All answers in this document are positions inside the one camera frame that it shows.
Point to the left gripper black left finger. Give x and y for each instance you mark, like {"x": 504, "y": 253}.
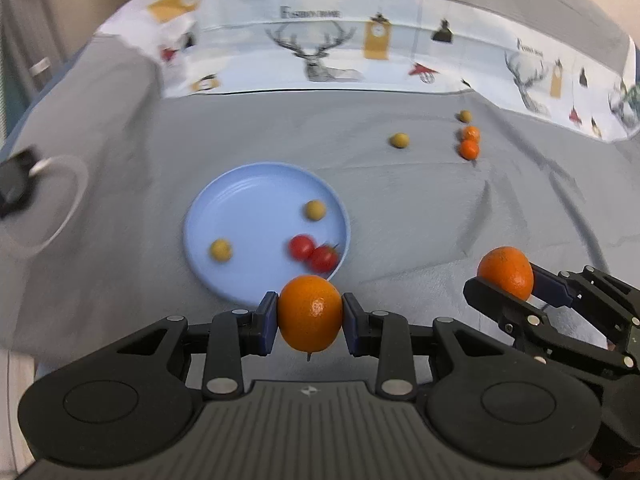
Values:
{"x": 139, "y": 395}

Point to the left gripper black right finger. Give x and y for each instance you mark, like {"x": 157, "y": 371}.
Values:
{"x": 483, "y": 398}

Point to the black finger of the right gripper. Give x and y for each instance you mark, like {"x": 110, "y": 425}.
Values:
{"x": 607, "y": 303}
{"x": 515, "y": 317}

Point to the orange mandarin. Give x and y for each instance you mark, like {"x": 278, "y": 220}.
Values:
{"x": 469, "y": 149}
{"x": 509, "y": 269}
{"x": 310, "y": 313}
{"x": 471, "y": 133}

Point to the yellow longan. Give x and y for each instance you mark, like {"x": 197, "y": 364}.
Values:
{"x": 221, "y": 250}
{"x": 400, "y": 140}
{"x": 465, "y": 116}
{"x": 315, "y": 210}

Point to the white deer print cloth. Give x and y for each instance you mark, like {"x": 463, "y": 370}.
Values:
{"x": 417, "y": 46}

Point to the red cherry tomato left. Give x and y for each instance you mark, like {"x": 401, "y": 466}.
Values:
{"x": 301, "y": 247}

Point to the light blue plate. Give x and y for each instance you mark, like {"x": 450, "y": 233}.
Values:
{"x": 258, "y": 208}

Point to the black device with white cable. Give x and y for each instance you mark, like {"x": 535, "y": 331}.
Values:
{"x": 19, "y": 175}

